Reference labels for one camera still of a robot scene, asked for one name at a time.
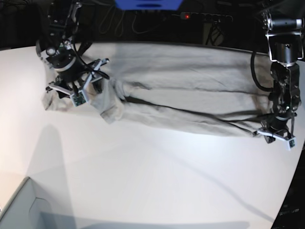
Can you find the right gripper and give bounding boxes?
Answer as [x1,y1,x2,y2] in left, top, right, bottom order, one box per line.
[46,58,110,95]

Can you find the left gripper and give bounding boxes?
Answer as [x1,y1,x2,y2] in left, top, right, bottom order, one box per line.
[252,114,297,143]

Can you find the grey t-shirt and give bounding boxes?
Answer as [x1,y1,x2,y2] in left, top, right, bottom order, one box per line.
[41,42,272,137]

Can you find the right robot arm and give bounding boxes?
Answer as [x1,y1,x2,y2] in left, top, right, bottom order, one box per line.
[36,0,109,98]

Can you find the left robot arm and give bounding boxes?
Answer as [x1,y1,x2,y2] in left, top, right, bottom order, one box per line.
[250,0,305,149]

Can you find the blue bin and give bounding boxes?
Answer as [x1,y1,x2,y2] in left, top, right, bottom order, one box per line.
[115,0,183,10]

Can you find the black power strip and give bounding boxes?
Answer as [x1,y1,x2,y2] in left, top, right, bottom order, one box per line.
[172,12,234,23]

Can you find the white box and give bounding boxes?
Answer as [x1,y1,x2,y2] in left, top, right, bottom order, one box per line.
[0,177,77,229]

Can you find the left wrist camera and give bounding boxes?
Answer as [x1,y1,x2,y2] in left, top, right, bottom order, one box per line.
[286,137,296,151]

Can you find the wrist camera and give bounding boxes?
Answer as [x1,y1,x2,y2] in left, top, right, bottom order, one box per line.
[70,90,89,107]
[286,137,296,151]

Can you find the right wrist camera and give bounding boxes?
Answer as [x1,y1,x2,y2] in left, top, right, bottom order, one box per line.
[70,90,89,107]

